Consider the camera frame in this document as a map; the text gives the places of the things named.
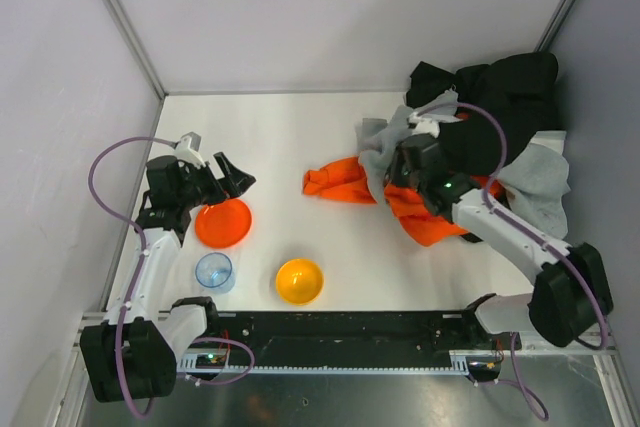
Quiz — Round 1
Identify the orange plastic plate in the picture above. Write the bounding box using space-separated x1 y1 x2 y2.
194 199 252 249

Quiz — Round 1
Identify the left aluminium frame post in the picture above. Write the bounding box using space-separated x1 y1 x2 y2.
102 0 167 100

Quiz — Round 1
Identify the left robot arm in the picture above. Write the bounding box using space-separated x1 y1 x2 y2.
80 152 256 403

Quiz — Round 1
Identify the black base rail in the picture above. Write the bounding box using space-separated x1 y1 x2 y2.
209 311 491 370

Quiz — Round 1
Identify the black cloth garment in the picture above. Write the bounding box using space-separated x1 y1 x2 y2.
406 52 560 176

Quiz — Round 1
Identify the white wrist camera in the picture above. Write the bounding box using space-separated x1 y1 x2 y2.
174 132 206 168
407 112 442 138

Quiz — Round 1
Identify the clear blue plastic cup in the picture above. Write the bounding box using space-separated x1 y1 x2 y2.
194 252 235 294

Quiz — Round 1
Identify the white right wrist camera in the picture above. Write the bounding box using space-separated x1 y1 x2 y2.
407 112 442 138

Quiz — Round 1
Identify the yellow plastic bowl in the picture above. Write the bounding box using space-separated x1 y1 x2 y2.
275 258 324 306

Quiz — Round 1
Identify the grey sweatshirt cloth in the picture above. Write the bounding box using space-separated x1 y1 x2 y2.
356 100 570 247

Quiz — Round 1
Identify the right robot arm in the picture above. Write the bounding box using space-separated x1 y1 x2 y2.
386 134 612 349

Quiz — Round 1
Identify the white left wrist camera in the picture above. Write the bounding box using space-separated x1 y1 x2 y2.
174 132 206 168

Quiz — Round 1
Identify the orange cloth garment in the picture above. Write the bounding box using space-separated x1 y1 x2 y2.
301 155 506 248

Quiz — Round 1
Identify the white box under cloths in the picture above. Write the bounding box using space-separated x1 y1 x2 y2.
530 130 566 155

